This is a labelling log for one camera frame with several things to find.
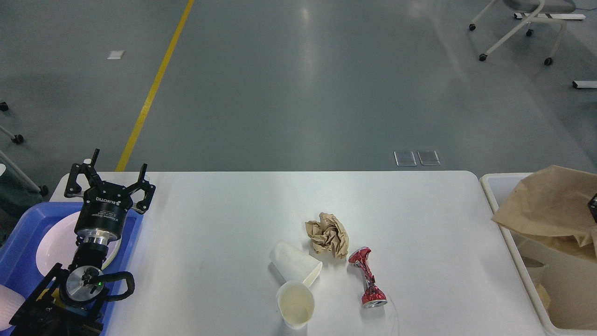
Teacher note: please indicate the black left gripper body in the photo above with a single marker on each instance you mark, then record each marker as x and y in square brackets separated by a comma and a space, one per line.
[102, 214]

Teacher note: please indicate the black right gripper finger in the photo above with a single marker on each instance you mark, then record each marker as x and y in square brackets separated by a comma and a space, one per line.
[592, 206]

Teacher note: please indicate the brown paper bag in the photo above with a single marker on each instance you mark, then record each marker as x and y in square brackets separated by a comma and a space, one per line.
[551, 207]

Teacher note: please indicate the pink plate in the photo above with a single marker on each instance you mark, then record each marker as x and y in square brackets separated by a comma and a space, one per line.
[58, 245]

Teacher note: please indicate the pink mug dark inside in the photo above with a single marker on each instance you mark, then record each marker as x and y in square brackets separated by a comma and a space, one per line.
[10, 302]

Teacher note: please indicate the white paper cup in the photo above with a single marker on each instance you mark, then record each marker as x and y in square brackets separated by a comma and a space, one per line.
[294, 264]
[296, 304]

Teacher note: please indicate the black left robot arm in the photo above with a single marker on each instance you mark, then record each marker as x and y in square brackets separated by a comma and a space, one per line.
[68, 301]

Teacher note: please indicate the light green plate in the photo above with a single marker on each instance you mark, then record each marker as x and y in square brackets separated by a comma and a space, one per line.
[112, 251]

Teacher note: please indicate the person in jeans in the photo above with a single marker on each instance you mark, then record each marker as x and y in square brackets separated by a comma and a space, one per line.
[15, 199]

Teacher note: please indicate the cream plastic bin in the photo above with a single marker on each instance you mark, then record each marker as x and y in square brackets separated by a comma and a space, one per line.
[562, 288]

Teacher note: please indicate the blue plastic tray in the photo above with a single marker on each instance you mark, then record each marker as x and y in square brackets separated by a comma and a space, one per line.
[19, 270]

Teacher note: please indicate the white bar on floor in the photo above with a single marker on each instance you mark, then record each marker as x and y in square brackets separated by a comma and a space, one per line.
[585, 84]

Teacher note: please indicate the white paper cup lying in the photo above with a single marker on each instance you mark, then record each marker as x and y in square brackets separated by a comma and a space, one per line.
[294, 264]

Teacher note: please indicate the clear floor plate right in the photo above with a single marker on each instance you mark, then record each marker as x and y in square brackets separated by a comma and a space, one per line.
[429, 158]

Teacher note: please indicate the clear floor plate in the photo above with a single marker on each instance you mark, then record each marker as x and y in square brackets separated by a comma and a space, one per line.
[405, 158]
[429, 158]

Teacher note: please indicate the crumpled brown paper ball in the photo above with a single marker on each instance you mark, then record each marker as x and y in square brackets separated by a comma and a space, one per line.
[328, 234]

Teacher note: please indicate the clear floor plate left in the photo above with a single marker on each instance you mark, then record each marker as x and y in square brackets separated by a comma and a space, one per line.
[405, 158]

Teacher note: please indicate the white office chair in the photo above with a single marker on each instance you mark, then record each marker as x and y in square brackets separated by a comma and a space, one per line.
[539, 11]

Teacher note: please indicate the crushed red can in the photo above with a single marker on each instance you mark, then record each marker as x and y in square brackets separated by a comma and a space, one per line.
[373, 296]

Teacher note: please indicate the white cart frame left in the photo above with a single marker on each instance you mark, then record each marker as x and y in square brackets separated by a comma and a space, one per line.
[18, 139]

